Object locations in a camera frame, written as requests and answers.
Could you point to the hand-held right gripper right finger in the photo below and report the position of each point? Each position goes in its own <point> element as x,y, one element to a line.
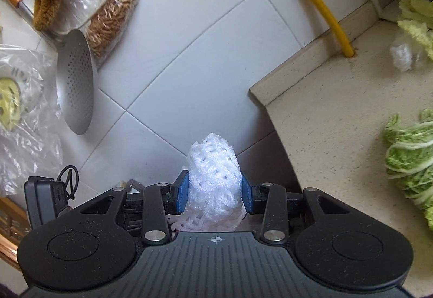
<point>247,194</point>

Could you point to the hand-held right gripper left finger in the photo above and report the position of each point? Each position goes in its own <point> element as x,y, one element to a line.
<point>182,193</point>

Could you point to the white foam fruit net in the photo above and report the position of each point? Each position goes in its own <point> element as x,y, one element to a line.
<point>213,176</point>

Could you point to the napa cabbage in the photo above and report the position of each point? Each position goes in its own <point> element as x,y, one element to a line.
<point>411,152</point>

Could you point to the crinkled napa cabbage leaf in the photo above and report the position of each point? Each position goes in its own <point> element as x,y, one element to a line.
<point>423,200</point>

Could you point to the clear bag with yellow item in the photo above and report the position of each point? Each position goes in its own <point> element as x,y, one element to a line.
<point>20,105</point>

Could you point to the bag of dried grains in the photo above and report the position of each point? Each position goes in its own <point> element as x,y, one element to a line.
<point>111,20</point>

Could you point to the small crumpled clear plastic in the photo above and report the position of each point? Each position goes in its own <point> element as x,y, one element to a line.
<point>401,56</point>

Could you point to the small napa cabbage leaf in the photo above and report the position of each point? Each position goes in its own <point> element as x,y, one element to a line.
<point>417,25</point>

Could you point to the wooden frame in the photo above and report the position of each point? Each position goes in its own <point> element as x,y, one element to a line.
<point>10,223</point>

